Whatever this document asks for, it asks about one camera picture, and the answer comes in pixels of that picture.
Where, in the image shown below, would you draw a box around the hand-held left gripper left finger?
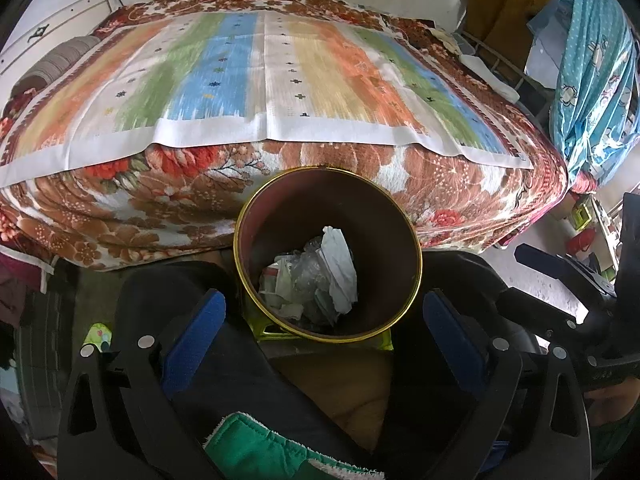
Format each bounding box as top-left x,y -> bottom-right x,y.
57,287 -> 228,480

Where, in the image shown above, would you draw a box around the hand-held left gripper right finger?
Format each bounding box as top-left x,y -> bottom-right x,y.
422,289 -> 593,480

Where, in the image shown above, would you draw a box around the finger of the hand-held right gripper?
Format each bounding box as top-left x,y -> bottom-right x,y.
515,242 -> 617,297
497,287 -> 601,347

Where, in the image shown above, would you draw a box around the clear plastic bag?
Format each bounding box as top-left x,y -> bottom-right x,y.
280,240 -> 336,322

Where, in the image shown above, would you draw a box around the white paper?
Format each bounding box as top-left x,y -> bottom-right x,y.
320,226 -> 358,313

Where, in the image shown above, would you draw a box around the round brown gold-rimmed bin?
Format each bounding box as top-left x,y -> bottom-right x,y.
233,166 -> 423,345

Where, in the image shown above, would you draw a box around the person's right hand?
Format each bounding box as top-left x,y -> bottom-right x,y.
585,385 -> 640,422

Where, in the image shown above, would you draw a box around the red plastic container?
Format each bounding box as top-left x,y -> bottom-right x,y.
567,230 -> 596,261

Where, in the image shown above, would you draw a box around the person's black trousers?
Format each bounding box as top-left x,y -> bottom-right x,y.
115,252 -> 541,480

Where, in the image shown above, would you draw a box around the yellow-green plastic stool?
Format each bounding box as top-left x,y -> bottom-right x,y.
245,305 -> 396,352

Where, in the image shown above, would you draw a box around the green patterned floor mat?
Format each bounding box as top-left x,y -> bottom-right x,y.
82,322 -> 113,356

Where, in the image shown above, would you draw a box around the tan cloth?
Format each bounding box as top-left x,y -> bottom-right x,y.
272,350 -> 396,453

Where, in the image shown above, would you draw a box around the green towel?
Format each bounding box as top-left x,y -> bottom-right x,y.
202,412 -> 386,480

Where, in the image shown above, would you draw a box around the floral brown blanket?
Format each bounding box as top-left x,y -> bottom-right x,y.
0,0 -> 571,271

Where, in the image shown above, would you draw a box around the teal printed cloth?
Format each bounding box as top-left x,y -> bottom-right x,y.
547,0 -> 640,186

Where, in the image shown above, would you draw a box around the maroon cloth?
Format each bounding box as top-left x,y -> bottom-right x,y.
0,252 -> 51,331

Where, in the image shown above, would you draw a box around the white small pillow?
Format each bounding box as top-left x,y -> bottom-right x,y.
457,52 -> 521,103

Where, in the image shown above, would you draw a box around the light blue cloth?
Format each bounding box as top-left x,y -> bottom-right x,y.
525,0 -> 571,91

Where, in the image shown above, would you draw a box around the striped colourful mat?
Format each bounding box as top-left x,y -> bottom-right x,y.
0,9 -> 535,188

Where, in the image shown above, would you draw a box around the grey ribbed pillow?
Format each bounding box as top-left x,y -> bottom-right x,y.
10,35 -> 108,98

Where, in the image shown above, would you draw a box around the white wooden board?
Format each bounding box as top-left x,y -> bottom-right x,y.
0,0 -> 121,76

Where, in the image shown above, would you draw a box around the metal bed rail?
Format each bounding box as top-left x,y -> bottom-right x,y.
460,30 -> 556,121

